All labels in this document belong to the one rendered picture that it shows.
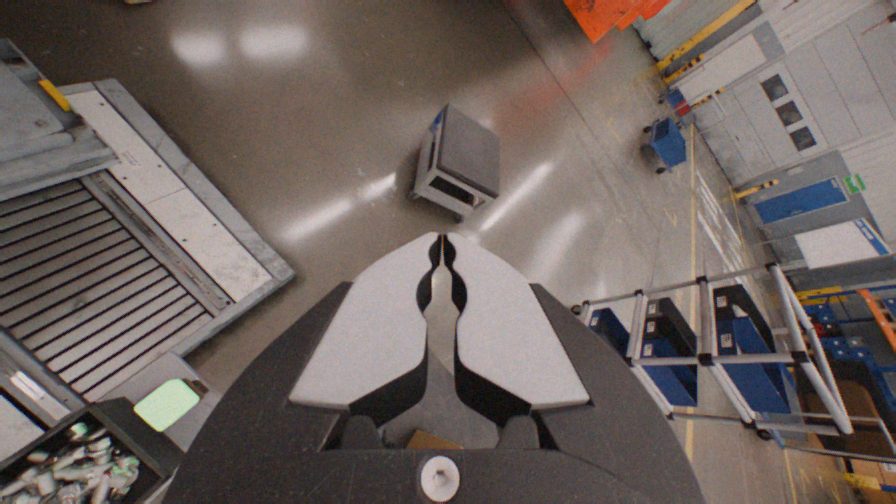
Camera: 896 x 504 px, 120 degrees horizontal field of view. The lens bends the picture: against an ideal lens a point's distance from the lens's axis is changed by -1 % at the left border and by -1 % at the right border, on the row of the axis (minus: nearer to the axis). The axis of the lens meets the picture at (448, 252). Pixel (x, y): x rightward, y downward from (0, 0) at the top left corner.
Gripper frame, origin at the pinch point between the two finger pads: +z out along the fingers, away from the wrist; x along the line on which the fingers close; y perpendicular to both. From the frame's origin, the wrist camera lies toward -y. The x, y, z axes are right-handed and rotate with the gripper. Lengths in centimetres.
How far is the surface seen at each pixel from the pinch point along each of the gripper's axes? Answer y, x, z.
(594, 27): -47, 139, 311
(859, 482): 608, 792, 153
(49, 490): 33, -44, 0
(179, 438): 44, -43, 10
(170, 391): 25.1, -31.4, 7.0
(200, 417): 44, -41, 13
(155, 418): 26.4, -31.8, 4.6
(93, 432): 33, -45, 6
